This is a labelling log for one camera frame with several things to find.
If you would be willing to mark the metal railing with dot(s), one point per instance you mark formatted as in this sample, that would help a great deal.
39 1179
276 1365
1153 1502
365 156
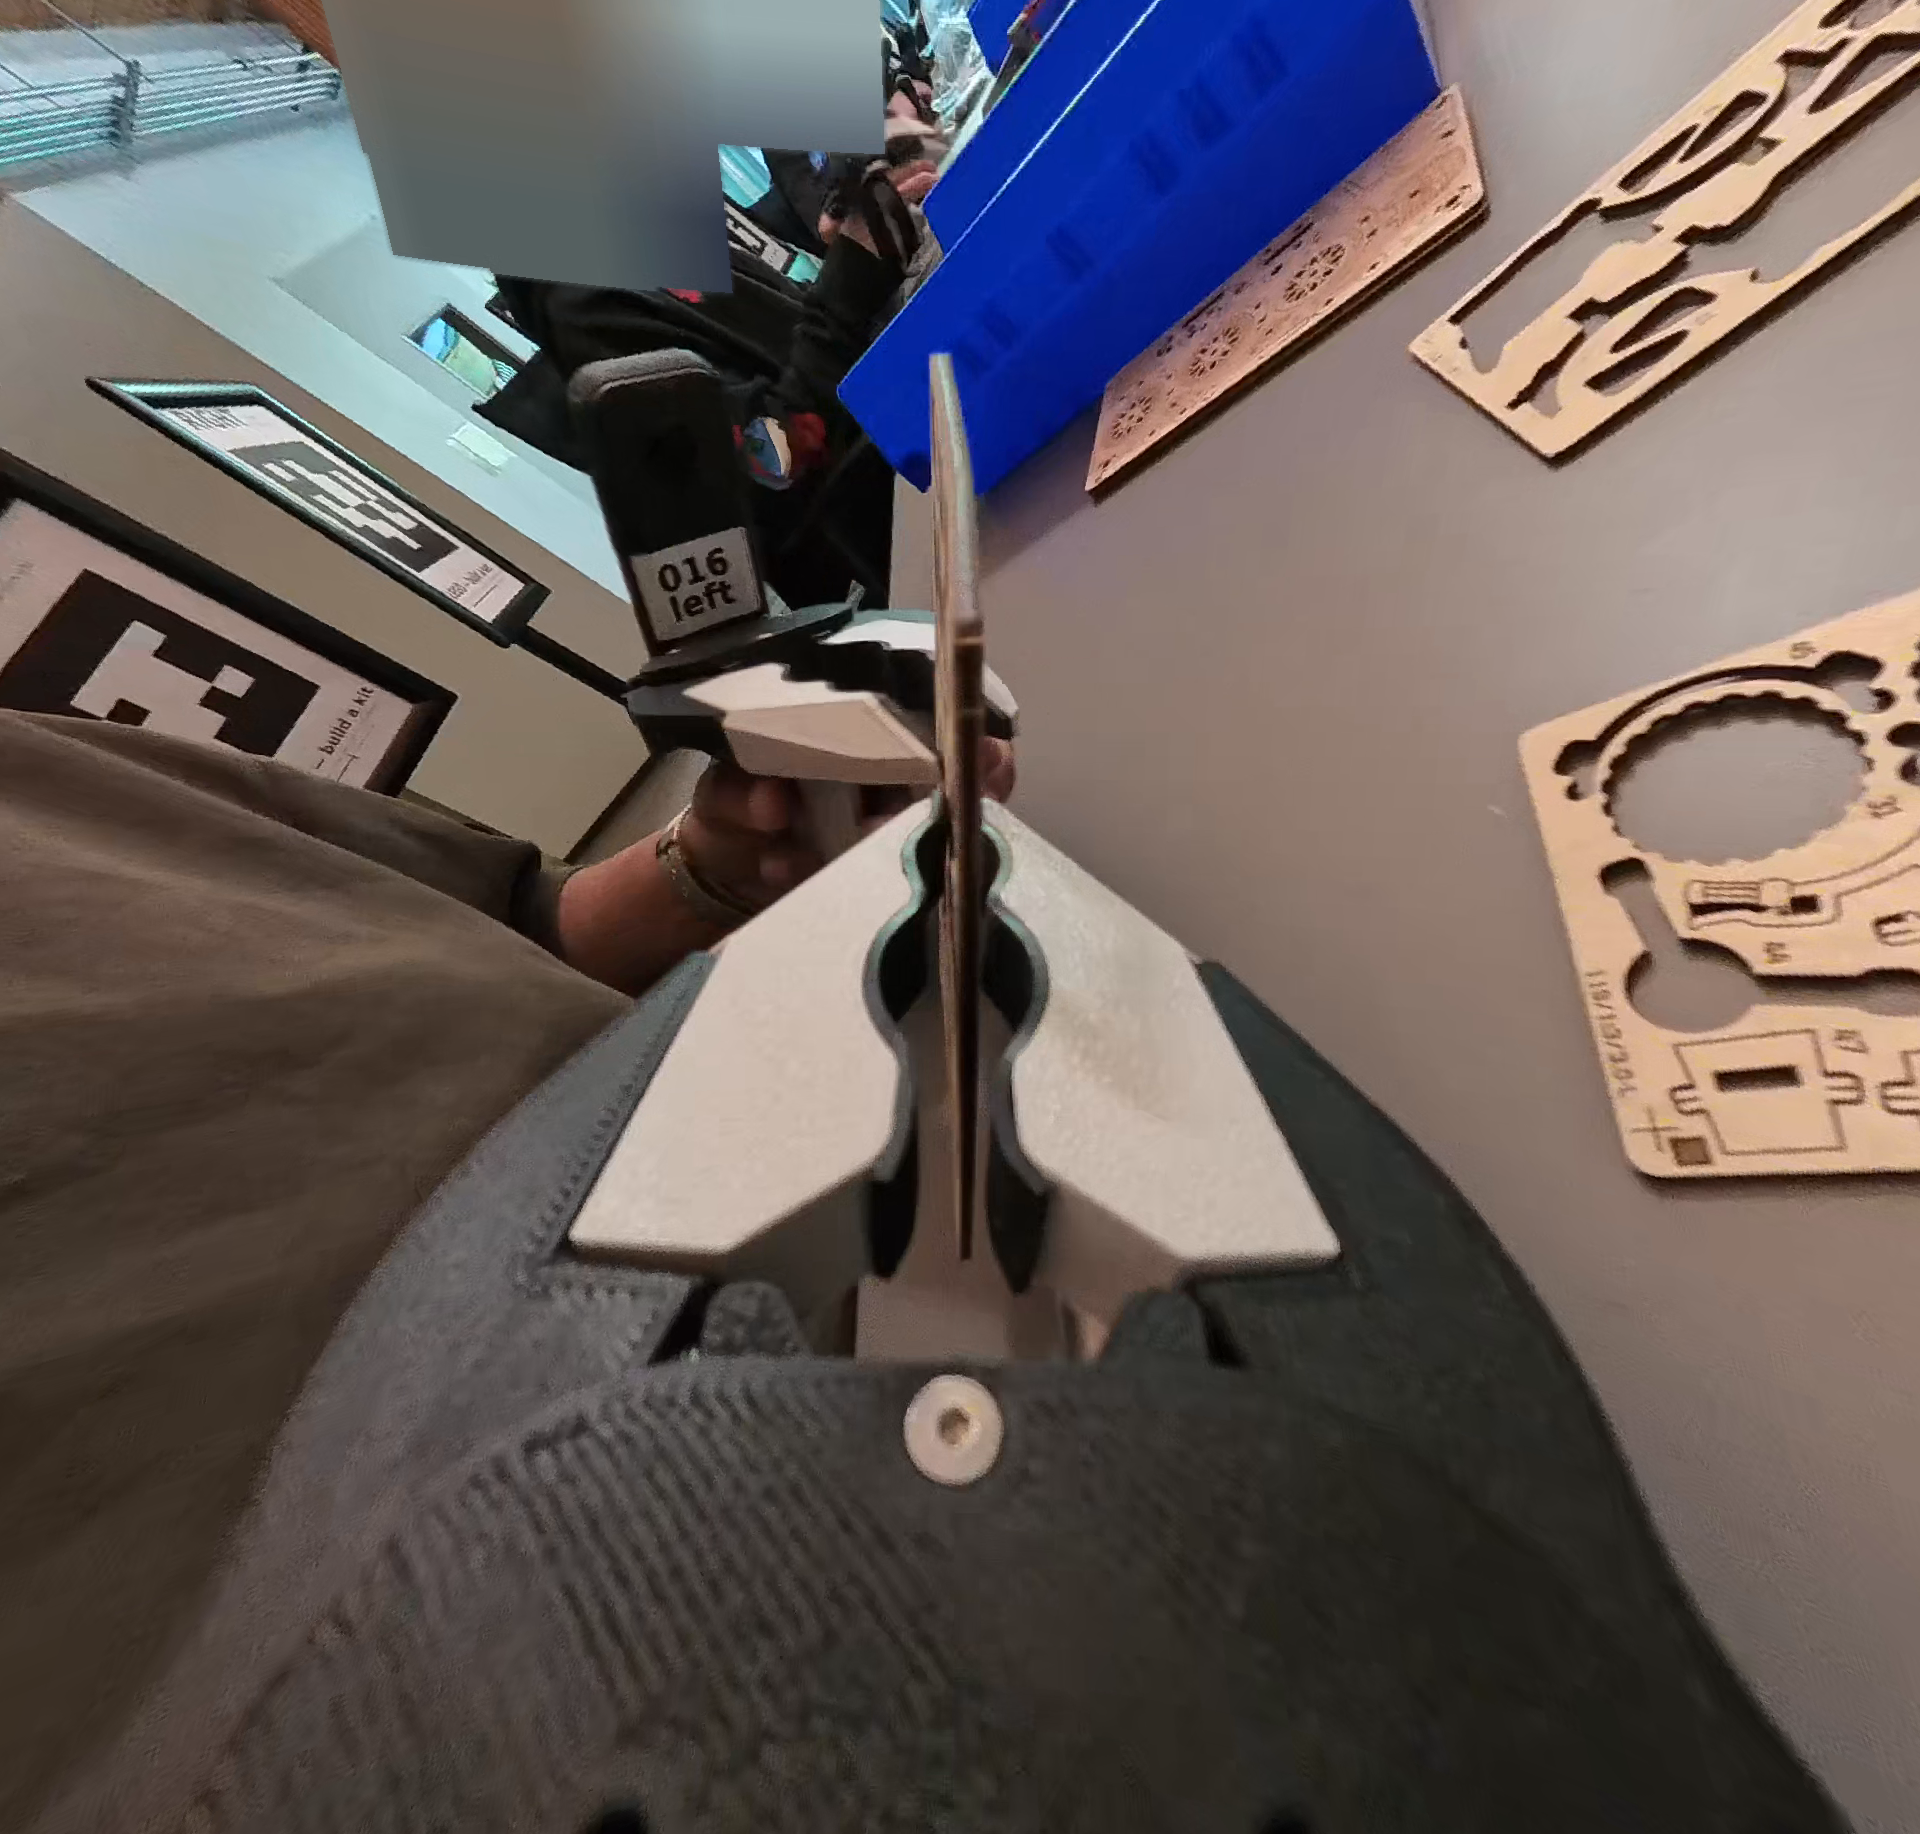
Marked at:
165 102

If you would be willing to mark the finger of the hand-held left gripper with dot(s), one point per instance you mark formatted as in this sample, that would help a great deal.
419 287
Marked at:
878 651
824 725

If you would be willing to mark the person's clothing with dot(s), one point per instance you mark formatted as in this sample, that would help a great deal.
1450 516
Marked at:
226 1038

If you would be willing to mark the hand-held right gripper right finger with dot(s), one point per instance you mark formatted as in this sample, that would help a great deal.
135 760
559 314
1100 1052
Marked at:
1155 1098

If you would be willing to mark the wooden sheet with triangular cutouts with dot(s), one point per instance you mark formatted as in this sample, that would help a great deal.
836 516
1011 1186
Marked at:
1462 347

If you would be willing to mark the wooden sheet with rectangular cutouts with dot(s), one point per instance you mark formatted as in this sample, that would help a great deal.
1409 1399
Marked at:
958 664

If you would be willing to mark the framed black-white pattern poster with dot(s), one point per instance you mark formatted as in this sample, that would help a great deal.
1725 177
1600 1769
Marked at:
329 492
149 664

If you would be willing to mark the large blue plastic bin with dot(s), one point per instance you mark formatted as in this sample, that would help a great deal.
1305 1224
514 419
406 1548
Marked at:
1170 186

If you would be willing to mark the person's left forearm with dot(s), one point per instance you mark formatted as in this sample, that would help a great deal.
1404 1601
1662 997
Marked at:
614 919

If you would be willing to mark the stack of wooden wheel sheets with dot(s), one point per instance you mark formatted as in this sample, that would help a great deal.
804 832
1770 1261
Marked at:
1289 305

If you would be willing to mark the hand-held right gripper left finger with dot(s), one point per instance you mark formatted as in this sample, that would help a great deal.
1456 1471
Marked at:
750 1098

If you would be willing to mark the person's left hand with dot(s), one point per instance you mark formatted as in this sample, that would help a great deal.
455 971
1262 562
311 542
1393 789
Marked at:
757 836

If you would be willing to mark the wooden sheet with gear holes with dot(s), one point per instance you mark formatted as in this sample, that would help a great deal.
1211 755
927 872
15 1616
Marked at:
1770 1123

